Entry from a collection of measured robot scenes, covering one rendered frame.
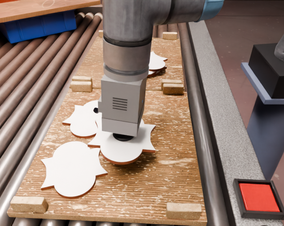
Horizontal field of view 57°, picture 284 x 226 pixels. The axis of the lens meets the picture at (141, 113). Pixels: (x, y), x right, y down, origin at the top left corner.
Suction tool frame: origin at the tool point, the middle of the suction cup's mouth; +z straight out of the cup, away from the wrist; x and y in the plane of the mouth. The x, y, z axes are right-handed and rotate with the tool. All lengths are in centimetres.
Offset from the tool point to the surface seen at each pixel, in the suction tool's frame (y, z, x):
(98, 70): -37.3, 5.8, -16.7
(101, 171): 4.6, 5.4, -3.4
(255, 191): 3.3, 4.9, 26.6
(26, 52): -51, 10, -51
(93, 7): -105, 4, -40
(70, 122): -8.8, 5.8, -15.1
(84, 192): 9.9, 5.7, -4.9
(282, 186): -81, 91, 86
